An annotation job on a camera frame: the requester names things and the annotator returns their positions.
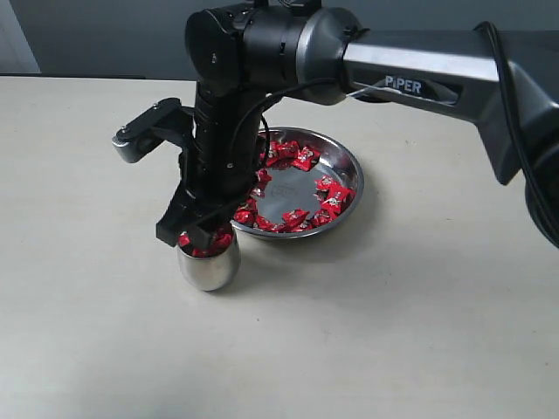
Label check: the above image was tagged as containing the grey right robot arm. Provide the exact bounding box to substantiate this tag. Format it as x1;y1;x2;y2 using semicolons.
156;1;558;248

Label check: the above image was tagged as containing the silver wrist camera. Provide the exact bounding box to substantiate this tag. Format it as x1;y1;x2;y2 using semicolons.
112;98;182;163

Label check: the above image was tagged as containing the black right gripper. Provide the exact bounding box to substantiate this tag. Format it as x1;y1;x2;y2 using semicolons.
155;107;262;250

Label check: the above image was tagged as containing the black cable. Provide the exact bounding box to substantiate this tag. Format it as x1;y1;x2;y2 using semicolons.
226;77;342;210

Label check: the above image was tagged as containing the round steel plate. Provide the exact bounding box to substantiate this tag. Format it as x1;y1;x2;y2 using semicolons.
231;127;364;240

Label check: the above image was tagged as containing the red wrapped candy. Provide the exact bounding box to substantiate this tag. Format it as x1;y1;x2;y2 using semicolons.
321;182;354;215
291;146;321;172
266;141;300;166
282;209;314;233

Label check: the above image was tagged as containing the red candy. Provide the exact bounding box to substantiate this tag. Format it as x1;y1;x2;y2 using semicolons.
291;146;321;172
209;224;234;257
282;209;314;233
266;141;300;166
321;182;354;215
177;231;191;251

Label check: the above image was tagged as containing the steel cup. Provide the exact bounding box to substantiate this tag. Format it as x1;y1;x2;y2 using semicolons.
176;231;241;292

